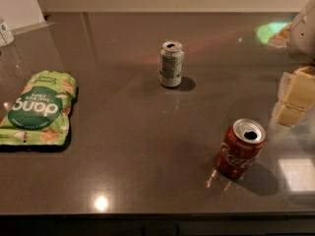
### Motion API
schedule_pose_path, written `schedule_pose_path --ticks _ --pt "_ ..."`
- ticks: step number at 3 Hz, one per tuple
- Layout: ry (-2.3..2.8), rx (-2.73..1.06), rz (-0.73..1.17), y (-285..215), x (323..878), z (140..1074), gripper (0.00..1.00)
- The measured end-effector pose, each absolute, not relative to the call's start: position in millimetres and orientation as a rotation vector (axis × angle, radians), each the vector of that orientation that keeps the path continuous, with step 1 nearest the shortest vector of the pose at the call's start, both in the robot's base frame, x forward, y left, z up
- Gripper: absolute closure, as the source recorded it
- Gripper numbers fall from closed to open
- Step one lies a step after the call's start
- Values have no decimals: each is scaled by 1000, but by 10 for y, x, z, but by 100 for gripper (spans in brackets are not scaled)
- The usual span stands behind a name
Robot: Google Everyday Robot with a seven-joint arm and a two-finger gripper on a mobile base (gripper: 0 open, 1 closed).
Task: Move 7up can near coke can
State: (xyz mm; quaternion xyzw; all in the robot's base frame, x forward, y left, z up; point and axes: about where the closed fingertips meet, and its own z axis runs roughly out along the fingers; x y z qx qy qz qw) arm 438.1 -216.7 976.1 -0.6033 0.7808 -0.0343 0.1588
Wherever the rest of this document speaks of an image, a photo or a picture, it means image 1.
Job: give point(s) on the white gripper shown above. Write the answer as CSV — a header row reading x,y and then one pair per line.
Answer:
x,y
303,36

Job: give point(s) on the white green 7up can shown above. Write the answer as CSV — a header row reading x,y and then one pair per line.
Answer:
x,y
171,62

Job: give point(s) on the red coke can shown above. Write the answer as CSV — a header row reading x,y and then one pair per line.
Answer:
x,y
242,143

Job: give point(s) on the green dang chips bag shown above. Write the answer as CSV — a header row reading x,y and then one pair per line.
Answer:
x,y
40,115

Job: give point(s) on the white container at left edge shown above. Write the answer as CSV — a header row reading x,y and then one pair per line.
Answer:
x,y
6,36

